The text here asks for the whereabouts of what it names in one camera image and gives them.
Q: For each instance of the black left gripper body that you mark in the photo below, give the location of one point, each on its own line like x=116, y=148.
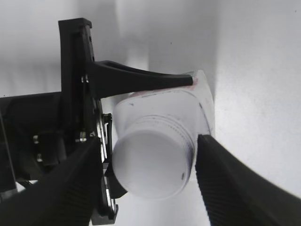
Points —
x=38, y=132

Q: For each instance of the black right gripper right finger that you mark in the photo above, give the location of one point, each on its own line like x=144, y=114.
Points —
x=234, y=195

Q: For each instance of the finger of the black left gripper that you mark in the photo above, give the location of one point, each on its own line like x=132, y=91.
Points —
x=108, y=78
x=115, y=188

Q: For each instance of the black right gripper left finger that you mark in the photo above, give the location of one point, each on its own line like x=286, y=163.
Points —
x=64, y=197

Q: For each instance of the white screw bottle cap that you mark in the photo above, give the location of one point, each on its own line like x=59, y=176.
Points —
x=153, y=164

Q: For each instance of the white strawberry drink bottle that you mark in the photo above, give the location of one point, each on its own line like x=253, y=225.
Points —
x=192, y=107

